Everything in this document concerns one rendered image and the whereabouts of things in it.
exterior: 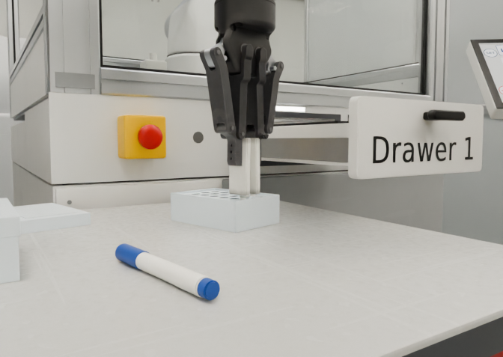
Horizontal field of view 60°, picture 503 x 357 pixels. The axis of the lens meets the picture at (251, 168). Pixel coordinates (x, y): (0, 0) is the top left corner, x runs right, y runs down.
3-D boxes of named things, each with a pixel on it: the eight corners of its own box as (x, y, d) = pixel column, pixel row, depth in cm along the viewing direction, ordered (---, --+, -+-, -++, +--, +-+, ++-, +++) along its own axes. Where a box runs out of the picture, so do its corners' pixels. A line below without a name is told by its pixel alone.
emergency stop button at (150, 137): (164, 149, 71) (164, 124, 70) (140, 149, 69) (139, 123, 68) (157, 149, 73) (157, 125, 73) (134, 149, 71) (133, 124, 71)
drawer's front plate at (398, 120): (481, 171, 73) (483, 105, 72) (357, 179, 57) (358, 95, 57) (471, 171, 74) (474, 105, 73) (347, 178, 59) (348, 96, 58)
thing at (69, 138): (445, 165, 123) (447, 113, 122) (51, 184, 69) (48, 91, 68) (260, 155, 203) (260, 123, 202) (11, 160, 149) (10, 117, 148)
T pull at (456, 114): (465, 120, 63) (466, 111, 63) (433, 119, 59) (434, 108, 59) (443, 121, 66) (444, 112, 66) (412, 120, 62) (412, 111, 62)
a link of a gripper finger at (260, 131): (235, 51, 55) (243, 52, 56) (239, 139, 56) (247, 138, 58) (259, 46, 53) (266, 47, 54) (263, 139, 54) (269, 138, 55)
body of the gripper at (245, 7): (244, -18, 48) (243, 68, 48) (290, 1, 54) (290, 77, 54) (197, -3, 52) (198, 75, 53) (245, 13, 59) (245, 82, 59)
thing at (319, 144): (465, 162, 73) (467, 126, 73) (355, 167, 60) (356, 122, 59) (311, 155, 107) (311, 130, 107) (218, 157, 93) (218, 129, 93)
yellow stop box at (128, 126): (168, 158, 73) (168, 115, 73) (126, 159, 70) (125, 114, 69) (158, 157, 78) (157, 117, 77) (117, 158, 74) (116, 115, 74)
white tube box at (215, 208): (279, 223, 58) (279, 194, 58) (236, 233, 52) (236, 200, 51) (215, 212, 66) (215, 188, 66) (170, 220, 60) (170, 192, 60)
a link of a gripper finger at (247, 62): (254, 45, 52) (246, 43, 51) (249, 139, 52) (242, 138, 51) (230, 49, 55) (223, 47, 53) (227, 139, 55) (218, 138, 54)
